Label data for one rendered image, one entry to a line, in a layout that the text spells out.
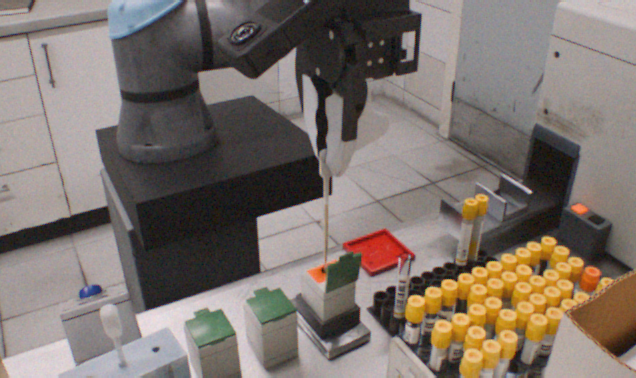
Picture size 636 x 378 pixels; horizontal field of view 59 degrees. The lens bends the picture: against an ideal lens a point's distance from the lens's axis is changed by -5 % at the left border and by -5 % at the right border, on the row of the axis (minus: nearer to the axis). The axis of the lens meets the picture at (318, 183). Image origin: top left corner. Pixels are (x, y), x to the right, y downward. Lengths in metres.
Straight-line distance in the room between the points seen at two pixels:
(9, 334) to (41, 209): 0.50
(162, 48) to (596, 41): 0.55
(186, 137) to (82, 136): 1.42
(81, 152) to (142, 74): 1.46
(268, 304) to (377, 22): 0.29
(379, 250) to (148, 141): 0.36
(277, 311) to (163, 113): 0.36
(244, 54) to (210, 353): 0.28
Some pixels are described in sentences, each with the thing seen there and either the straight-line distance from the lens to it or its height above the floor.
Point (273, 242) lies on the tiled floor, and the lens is 2.24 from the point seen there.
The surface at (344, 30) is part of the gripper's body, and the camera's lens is 0.47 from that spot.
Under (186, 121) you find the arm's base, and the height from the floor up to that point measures 1.00.
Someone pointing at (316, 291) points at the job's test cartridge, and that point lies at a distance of 0.61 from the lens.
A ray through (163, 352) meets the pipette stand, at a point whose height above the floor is 0.98.
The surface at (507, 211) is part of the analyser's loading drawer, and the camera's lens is 0.81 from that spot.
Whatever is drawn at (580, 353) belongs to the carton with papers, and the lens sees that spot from 0.51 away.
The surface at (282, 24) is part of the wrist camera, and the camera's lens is 0.45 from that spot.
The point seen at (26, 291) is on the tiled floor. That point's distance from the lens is 2.25.
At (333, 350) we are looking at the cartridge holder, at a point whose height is 0.89.
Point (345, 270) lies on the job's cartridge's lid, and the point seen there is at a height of 0.97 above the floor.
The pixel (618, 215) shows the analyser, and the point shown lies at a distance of 0.81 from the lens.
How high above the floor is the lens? 1.34
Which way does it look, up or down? 31 degrees down
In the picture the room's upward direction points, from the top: straight up
